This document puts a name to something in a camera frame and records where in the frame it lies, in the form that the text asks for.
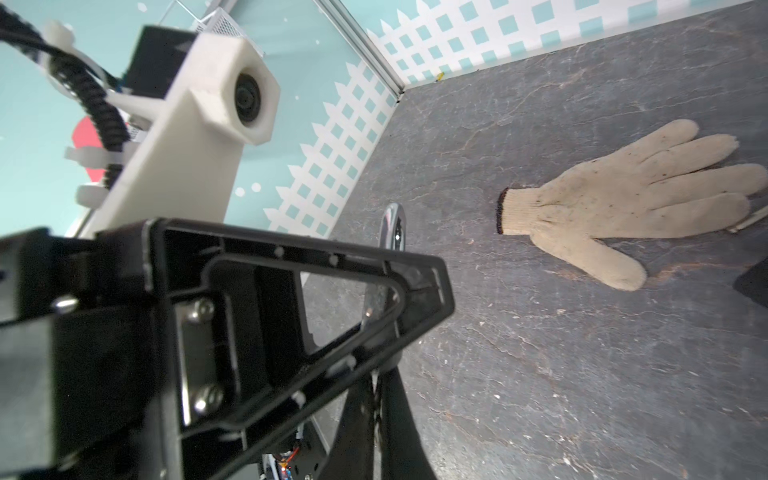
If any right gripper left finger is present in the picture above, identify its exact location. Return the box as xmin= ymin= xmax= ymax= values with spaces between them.
xmin=318 ymin=377 xmax=375 ymax=480

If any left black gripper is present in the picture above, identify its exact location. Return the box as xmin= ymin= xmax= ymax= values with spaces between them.
xmin=1 ymin=219 xmax=180 ymax=479

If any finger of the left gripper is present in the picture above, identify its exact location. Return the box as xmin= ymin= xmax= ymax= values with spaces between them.
xmin=158 ymin=220 xmax=455 ymax=479

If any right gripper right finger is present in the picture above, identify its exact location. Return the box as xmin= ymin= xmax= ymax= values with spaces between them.
xmin=380 ymin=368 xmax=437 ymax=480

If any metal hex key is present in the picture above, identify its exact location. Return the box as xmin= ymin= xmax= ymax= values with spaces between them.
xmin=727 ymin=206 xmax=768 ymax=234

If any beige knit work glove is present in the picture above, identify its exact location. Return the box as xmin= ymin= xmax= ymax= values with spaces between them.
xmin=496 ymin=119 xmax=767 ymax=291

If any flat black box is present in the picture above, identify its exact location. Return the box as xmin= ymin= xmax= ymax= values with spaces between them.
xmin=733 ymin=258 xmax=768 ymax=308

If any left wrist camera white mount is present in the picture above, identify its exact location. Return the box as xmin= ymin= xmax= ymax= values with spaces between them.
xmin=65 ymin=33 xmax=280 ymax=238

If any white mesh wall basket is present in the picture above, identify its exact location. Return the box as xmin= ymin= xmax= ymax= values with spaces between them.
xmin=157 ymin=0 xmax=265 ymax=57

